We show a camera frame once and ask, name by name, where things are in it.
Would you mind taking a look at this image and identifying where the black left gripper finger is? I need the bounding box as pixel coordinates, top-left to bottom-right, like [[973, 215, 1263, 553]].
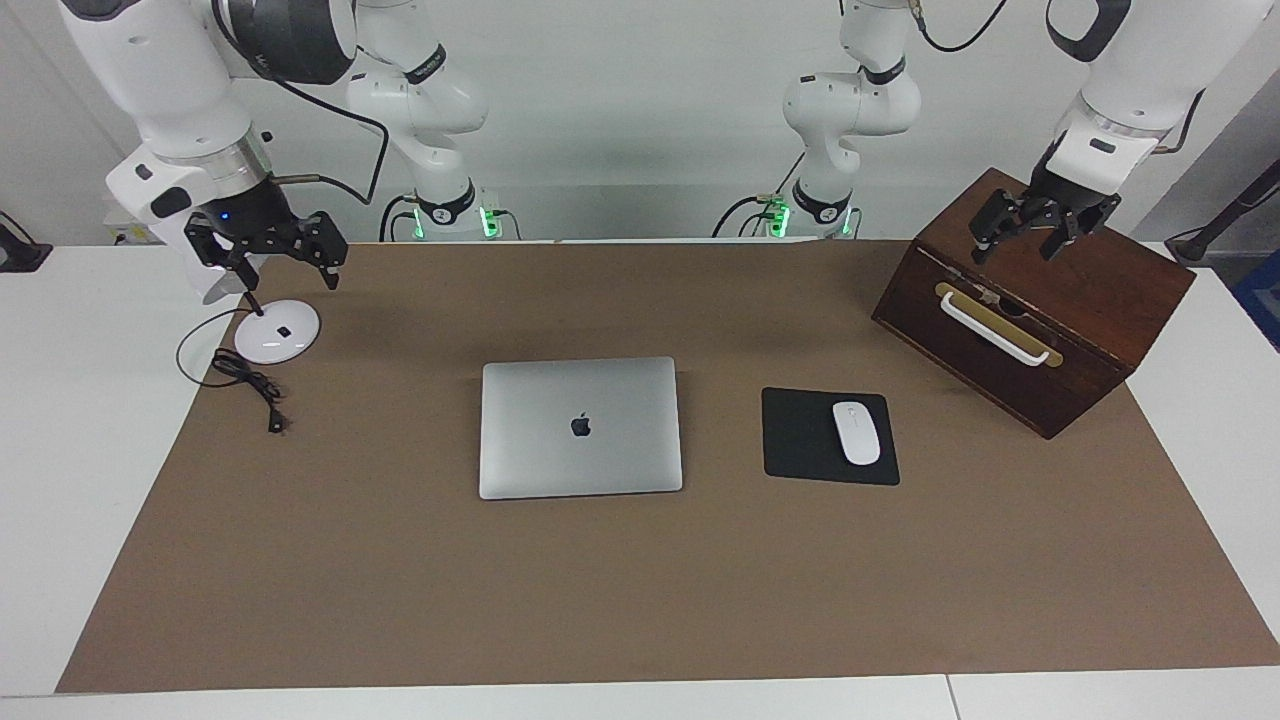
[[1040, 205, 1093, 262], [968, 188, 1026, 267]]

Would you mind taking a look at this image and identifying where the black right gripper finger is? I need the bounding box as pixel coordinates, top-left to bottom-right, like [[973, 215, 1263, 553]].
[[185, 218, 263, 296], [305, 212, 349, 291]]

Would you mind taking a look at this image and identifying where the silver laptop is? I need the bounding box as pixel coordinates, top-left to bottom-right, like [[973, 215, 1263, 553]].
[[478, 356, 685, 501]]

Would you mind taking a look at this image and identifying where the dark wooden box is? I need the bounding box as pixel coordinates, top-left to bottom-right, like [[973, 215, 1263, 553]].
[[871, 167, 1197, 441]]

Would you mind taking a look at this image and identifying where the white desk lamp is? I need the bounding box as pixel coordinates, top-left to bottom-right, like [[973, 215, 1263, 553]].
[[200, 250, 322, 366]]

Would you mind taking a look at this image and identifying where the black tripod stand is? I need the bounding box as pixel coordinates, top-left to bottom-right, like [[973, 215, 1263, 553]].
[[1165, 158, 1280, 263]]

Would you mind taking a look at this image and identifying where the blue bin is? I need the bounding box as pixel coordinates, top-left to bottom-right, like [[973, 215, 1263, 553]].
[[1232, 250, 1280, 351]]

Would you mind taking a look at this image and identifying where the white computer mouse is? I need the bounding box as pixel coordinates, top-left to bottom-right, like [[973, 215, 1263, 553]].
[[832, 401, 882, 467]]

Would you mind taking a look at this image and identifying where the black mouse pad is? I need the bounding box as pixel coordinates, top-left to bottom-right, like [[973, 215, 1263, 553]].
[[761, 387, 901, 487]]

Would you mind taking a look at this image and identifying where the brown table mat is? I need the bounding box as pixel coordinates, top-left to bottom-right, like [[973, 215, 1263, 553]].
[[55, 240, 1280, 694]]

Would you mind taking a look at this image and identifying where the black base cable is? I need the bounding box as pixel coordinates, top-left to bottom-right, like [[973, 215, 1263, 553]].
[[378, 193, 421, 243], [712, 150, 809, 239]]

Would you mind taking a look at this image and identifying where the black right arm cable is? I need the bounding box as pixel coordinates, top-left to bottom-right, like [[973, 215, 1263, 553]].
[[265, 78, 391, 206]]

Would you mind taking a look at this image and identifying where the white box handle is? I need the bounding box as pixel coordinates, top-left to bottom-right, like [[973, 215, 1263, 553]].
[[938, 290, 1053, 368]]

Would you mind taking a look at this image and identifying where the black lamp power cable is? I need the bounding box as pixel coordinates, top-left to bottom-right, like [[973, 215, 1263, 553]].
[[176, 308, 291, 436]]

